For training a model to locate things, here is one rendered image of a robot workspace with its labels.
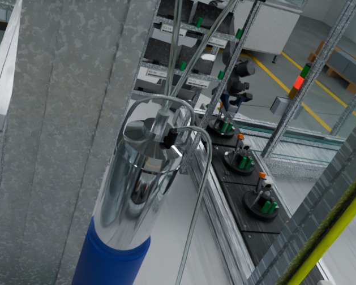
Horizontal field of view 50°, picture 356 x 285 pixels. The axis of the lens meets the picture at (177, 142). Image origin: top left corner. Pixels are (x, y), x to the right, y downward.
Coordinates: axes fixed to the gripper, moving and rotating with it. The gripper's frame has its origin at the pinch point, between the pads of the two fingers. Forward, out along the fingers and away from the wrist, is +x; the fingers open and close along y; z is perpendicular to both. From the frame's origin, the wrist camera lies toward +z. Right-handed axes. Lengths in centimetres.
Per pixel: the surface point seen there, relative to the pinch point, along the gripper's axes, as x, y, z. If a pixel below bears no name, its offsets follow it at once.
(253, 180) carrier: 34.8, 4.0, 13.6
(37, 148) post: 48, -82, 110
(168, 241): 60, -34, 22
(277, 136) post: 13.4, 18.4, 9.5
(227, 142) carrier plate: 16.5, 1.0, -3.7
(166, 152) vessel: 41, -59, 80
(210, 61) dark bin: -4.5, -25.6, 28.0
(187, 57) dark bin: -4.4, -34.4, 26.4
